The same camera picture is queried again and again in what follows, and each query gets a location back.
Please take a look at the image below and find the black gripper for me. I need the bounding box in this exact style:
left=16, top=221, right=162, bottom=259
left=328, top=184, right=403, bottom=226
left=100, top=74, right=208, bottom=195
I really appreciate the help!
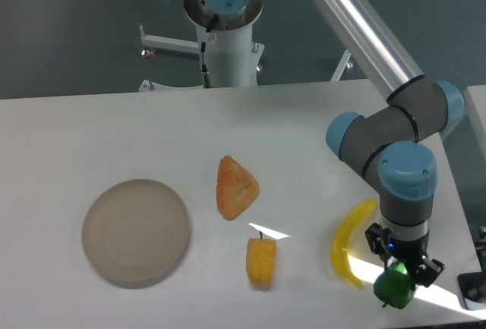
left=364, top=223, right=446, bottom=291

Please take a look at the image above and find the green bell pepper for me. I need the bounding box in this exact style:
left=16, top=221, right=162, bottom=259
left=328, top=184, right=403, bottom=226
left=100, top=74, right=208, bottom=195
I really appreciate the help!
left=373, top=261, right=415, bottom=309

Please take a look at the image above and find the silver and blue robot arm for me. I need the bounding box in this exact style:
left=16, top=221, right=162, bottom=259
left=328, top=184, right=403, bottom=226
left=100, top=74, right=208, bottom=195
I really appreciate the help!
left=164, top=0, right=464, bottom=287

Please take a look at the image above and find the yellow chili pepper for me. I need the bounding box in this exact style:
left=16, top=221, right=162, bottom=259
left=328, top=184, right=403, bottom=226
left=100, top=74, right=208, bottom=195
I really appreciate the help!
left=330, top=198, right=378, bottom=288

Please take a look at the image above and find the yellow bell pepper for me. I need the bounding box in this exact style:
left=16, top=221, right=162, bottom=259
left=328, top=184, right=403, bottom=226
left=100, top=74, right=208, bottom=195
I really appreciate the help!
left=246, top=232, right=276, bottom=286

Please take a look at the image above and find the black device at right edge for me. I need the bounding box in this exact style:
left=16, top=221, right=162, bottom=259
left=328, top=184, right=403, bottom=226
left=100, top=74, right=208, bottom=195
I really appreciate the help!
left=456, top=224, right=486, bottom=312

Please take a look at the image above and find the orange triangular pastry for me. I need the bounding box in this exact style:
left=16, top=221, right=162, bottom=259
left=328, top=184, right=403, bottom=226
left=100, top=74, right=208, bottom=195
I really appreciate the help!
left=216, top=155, right=260, bottom=220

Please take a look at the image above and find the beige round plate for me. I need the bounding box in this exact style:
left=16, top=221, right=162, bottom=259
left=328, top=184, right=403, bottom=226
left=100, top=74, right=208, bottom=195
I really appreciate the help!
left=81, top=179, right=191, bottom=289

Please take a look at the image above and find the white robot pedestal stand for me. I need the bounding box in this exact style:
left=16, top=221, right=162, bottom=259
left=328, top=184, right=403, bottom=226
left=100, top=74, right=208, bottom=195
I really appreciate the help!
left=140, top=0, right=354, bottom=88

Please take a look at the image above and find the black cable on pedestal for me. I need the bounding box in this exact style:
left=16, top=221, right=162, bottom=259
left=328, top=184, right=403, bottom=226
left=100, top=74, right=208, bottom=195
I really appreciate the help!
left=200, top=13, right=219, bottom=90

